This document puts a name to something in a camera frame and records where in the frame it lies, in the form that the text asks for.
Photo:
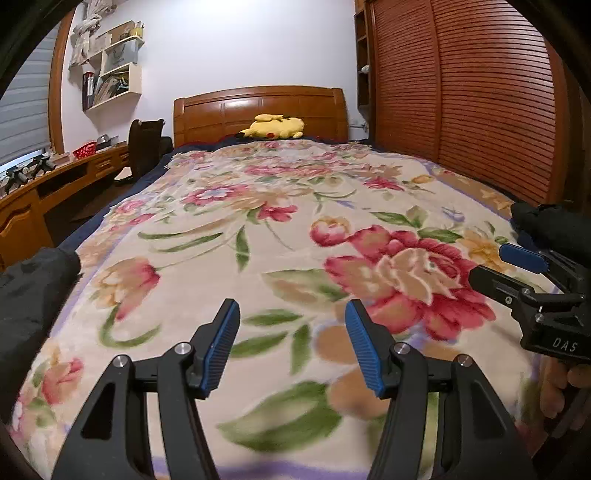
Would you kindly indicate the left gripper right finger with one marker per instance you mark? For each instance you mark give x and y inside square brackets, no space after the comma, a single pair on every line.
[476,437]

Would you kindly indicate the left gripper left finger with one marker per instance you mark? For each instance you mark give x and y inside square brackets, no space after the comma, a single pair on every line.
[109,438]

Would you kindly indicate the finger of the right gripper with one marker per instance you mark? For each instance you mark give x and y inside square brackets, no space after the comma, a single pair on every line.
[499,287]
[523,258]

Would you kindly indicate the black jacket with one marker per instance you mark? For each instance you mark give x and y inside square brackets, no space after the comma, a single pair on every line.
[33,292]

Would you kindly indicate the folded dark clothes pile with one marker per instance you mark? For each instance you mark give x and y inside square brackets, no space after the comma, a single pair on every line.
[551,227]

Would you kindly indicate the person right hand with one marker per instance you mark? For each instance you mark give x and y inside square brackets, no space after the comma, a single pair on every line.
[556,376]

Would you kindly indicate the wooden louvered wardrobe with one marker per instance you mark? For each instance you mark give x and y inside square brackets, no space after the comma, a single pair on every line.
[472,86]

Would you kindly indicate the floral blanket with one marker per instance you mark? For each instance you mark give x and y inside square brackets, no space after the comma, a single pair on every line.
[292,230]

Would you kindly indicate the wooden desk cabinet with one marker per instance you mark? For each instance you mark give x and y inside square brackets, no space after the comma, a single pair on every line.
[24,229]

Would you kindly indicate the yellow Pikachu plush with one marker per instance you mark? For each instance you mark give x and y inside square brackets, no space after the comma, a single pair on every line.
[272,126]

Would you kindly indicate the red basket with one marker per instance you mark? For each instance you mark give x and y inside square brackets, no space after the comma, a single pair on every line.
[86,150]

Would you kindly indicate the dark wooden chair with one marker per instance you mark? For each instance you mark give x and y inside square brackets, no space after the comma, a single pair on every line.
[146,146]

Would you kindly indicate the grey window blind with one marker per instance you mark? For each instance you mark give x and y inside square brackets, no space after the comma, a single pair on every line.
[24,105]

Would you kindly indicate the wooden headboard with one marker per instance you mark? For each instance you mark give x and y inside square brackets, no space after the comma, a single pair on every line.
[208,118]

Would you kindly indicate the tied beige curtain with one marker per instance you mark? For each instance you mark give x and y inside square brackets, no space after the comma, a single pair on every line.
[83,31]

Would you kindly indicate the white wall shelf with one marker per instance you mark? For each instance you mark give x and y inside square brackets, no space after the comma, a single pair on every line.
[112,72]

